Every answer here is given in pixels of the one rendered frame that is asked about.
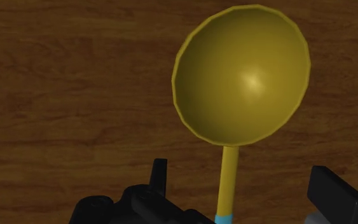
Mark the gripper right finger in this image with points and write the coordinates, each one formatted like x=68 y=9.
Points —
x=336 y=194

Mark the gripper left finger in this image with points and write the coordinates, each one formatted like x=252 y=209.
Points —
x=149 y=201

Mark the yellow ladle with blue band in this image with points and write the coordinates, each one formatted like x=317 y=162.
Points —
x=242 y=76

